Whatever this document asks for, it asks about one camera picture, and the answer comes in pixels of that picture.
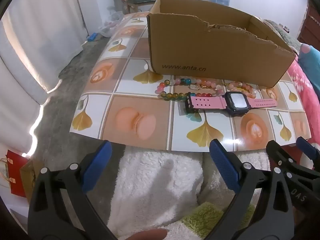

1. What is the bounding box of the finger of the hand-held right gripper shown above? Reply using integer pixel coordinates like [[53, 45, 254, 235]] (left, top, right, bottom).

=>
[[296, 136, 320, 159], [266, 141, 320, 182]]

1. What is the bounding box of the white curtain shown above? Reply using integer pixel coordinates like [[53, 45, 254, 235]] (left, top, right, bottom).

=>
[[0, 0, 88, 155]]

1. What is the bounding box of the clear plastic bag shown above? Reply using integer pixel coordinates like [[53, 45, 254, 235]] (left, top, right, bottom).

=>
[[99, 12, 123, 37]]

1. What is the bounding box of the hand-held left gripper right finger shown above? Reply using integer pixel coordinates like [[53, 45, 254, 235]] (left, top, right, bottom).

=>
[[209, 139, 293, 240]]

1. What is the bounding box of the pink strap digital watch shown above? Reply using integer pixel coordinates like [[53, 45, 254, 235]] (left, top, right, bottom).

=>
[[184, 91, 278, 117]]

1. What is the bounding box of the dark wooden door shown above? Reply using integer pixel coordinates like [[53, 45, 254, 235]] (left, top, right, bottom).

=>
[[297, 0, 320, 45]]

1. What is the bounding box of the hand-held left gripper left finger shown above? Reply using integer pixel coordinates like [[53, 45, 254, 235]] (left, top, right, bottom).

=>
[[27, 140, 113, 240]]

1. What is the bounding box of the tile pattern printed tablecloth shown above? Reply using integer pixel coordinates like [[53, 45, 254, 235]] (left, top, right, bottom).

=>
[[70, 11, 313, 150]]

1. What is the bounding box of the multicolor bead bracelet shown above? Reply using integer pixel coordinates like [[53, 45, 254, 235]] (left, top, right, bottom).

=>
[[156, 78, 223, 102]]

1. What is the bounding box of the red gift bag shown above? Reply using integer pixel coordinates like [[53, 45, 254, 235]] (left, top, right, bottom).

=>
[[0, 150, 29, 197]]

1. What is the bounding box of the pink bead bracelet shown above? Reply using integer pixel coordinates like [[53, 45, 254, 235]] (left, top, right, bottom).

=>
[[226, 81, 258, 98]]

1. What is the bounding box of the brown paper bag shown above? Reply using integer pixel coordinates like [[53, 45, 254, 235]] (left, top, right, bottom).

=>
[[19, 159, 42, 203]]

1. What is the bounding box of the brown cardboard box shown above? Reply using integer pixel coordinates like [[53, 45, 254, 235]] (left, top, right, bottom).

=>
[[146, 0, 298, 88]]

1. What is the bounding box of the teal cushion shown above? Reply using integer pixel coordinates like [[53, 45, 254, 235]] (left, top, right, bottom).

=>
[[299, 44, 320, 80]]

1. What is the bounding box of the person's left hand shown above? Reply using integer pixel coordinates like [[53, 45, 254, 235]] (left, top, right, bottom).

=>
[[120, 228, 168, 240]]

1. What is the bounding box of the pink floral blanket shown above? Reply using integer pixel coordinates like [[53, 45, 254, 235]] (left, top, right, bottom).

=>
[[285, 55, 320, 140]]

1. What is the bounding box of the grey patterned blanket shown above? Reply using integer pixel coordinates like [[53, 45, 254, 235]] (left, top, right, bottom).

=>
[[262, 19, 303, 53]]

